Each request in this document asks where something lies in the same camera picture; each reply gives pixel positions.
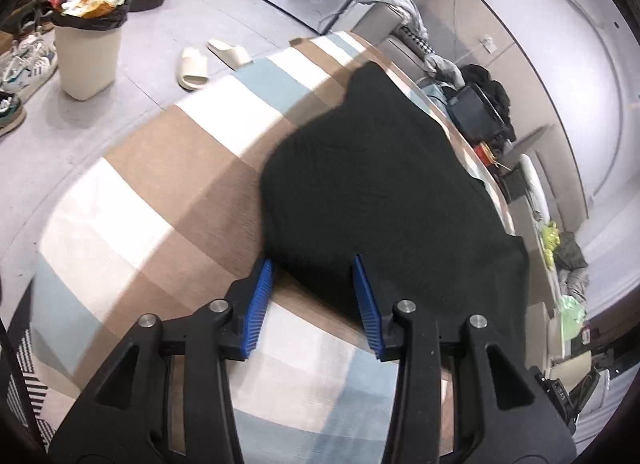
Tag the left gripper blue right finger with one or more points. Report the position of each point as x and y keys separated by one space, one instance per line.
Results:
x=376 y=312

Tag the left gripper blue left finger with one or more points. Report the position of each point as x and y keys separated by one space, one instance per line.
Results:
x=248 y=299

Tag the black knit sweater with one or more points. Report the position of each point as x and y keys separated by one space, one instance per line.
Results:
x=377 y=177

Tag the white grey clothes on sofa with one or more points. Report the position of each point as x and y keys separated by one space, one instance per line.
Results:
x=433 y=65

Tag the black clothes pile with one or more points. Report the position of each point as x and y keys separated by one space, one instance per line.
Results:
x=495 y=92

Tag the checkered plush blanket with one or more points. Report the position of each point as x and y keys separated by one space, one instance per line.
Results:
x=165 y=221

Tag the green plastic bag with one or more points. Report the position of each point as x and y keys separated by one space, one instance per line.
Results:
x=572 y=316

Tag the red instant noodle bowl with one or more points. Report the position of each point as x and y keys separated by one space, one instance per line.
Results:
x=487 y=156

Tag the black rice cooker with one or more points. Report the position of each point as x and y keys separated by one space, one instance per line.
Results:
x=475 y=116

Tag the cream slipper near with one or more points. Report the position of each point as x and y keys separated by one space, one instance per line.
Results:
x=192 y=74

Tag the cream slipper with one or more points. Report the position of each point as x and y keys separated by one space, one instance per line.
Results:
x=192 y=74
x=234 y=56

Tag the cream slipper far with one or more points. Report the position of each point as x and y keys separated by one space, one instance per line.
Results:
x=234 y=56

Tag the grey sofa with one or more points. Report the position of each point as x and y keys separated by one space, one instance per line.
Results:
x=381 y=27

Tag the beige trash bin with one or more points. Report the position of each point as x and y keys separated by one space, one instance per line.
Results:
x=87 y=36

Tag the white sneaker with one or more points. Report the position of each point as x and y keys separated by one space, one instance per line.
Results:
x=31 y=64

